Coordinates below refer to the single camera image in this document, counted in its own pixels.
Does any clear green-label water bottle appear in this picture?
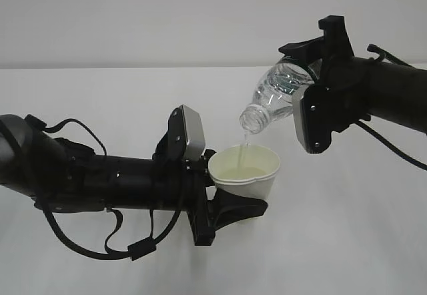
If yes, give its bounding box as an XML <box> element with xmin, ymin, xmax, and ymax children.
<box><xmin>240</xmin><ymin>56</ymin><xmax>322</xmax><ymax>134</ymax></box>

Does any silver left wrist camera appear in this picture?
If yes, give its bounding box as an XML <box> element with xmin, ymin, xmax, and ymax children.
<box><xmin>167</xmin><ymin>105</ymin><xmax>205</xmax><ymax>161</ymax></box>

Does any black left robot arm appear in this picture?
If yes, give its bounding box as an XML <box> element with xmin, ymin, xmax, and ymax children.
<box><xmin>1</xmin><ymin>106</ymin><xmax>268</xmax><ymax>246</ymax></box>

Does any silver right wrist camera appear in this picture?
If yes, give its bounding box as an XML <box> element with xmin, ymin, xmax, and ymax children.
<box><xmin>292</xmin><ymin>85</ymin><xmax>311</xmax><ymax>154</ymax></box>

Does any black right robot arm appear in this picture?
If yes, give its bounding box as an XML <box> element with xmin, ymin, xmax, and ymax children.
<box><xmin>279</xmin><ymin>15</ymin><xmax>426</xmax><ymax>154</ymax></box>

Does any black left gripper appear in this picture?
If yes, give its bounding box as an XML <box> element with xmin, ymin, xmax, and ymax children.
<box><xmin>154</xmin><ymin>149</ymin><xmax>268</xmax><ymax>246</ymax></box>

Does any black right camera cable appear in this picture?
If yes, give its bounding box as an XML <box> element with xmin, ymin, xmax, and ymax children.
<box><xmin>356</xmin><ymin>43</ymin><xmax>427</xmax><ymax>172</ymax></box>

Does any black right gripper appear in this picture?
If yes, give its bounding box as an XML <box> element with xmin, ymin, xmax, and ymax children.
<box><xmin>278</xmin><ymin>15</ymin><xmax>370</xmax><ymax>154</ymax></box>

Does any black left camera cable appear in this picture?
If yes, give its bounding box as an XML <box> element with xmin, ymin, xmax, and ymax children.
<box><xmin>25</xmin><ymin>114</ymin><xmax>181</xmax><ymax>262</ymax></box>

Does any black camera cable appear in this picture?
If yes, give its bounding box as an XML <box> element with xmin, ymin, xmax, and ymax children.
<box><xmin>25</xmin><ymin>114</ymin><xmax>181</xmax><ymax>262</ymax></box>
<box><xmin>356</xmin><ymin>43</ymin><xmax>427</xmax><ymax>172</ymax></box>

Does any white paper cup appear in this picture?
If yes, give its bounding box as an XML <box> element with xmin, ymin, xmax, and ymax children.
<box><xmin>208</xmin><ymin>144</ymin><xmax>281</xmax><ymax>202</ymax></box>

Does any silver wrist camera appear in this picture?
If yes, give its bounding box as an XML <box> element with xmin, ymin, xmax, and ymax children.
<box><xmin>292</xmin><ymin>85</ymin><xmax>311</xmax><ymax>154</ymax></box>
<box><xmin>167</xmin><ymin>105</ymin><xmax>205</xmax><ymax>161</ymax></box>

